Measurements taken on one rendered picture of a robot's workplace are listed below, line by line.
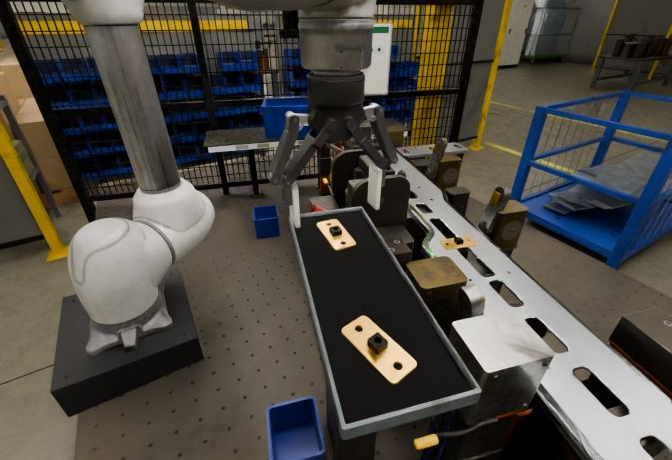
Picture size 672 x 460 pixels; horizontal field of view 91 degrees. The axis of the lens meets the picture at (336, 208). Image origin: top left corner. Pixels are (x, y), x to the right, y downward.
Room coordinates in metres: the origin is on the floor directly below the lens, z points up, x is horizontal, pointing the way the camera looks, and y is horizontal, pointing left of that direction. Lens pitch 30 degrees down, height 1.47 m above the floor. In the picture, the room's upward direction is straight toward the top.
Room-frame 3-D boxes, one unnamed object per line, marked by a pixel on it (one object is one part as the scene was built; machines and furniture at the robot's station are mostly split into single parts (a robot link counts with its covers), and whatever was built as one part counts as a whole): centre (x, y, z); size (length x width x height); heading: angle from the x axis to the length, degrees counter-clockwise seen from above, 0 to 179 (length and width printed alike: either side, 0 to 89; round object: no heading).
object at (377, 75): (1.66, -0.14, 1.30); 0.23 x 0.02 x 0.31; 104
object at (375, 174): (0.48, -0.06, 1.24); 0.03 x 0.01 x 0.07; 24
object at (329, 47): (0.46, 0.00, 1.44); 0.09 x 0.09 x 0.06
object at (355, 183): (0.70, -0.07, 0.95); 0.18 x 0.13 x 0.49; 14
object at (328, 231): (0.46, 0.00, 1.17); 0.08 x 0.04 x 0.01; 24
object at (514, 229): (0.76, -0.46, 0.87); 0.12 x 0.07 x 0.35; 104
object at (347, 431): (0.35, -0.03, 1.16); 0.37 x 0.14 x 0.02; 14
